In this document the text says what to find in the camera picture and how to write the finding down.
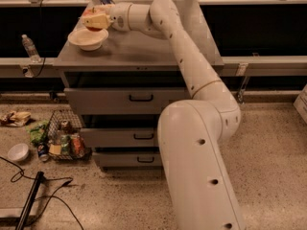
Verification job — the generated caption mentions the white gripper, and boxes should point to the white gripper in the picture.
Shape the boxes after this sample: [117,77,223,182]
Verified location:
[82,2,131,32]

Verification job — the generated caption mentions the red apple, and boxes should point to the red apple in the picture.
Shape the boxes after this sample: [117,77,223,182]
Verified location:
[82,9,103,32]

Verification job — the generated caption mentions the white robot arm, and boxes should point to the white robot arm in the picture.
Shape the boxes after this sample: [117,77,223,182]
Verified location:
[81,0,246,230]

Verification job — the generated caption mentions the white paper bowl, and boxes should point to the white paper bowl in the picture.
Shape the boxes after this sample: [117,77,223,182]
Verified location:
[68,28,108,51]

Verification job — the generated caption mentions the white bowl on floor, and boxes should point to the white bowl on floor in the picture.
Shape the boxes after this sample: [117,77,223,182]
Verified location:
[8,143,30,162]

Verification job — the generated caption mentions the grey drawer cabinet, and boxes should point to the grey drawer cabinet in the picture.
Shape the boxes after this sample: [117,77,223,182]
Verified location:
[52,0,224,173]

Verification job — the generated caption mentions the clear plastic water bottle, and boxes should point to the clear plastic water bottle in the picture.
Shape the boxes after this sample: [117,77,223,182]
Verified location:
[21,34,41,63]

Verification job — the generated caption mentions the top grey drawer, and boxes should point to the top grey drawer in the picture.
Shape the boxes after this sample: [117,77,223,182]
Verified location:
[64,87,190,115]

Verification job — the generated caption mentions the grey drawer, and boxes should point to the grey drawer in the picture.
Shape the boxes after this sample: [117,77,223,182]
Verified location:
[81,127,157,148]
[92,152,162,168]
[64,87,190,115]

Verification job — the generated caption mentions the middle grey drawer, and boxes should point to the middle grey drawer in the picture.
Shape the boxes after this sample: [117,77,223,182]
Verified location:
[81,127,157,148]

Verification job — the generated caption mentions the green snack bag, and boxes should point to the green snack bag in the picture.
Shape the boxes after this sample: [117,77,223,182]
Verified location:
[27,120,49,147]

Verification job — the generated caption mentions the red soda can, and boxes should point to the red soda can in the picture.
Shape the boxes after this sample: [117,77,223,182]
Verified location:
[71,134,85,157]

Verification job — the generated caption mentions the crumpled brown snack bag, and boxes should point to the crumpled brown snack bag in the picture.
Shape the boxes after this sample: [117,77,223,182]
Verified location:
[0,111,31,127]

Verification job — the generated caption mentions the blue soda can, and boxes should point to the blue soda can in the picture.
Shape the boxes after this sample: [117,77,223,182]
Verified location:
[37,143,49,162]

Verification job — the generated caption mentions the bottom grey drawer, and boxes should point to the bottom grey drawer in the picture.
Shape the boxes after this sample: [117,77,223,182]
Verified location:
[92,152,162,168]

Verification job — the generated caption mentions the black pole on floor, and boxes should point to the black pole on floor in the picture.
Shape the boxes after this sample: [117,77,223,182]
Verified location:
[15,172,44,230]

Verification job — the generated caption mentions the black hanging cable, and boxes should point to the black hanging cable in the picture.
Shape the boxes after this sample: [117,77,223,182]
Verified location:
[34,0,53,79]

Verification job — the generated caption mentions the wire mesh basket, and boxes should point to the wire mesh basket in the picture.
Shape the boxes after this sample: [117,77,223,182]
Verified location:
[47,110,91,160]

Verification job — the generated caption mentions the black cable on floor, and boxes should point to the black cable on floor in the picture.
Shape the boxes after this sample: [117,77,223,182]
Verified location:
[0,156,84,230]

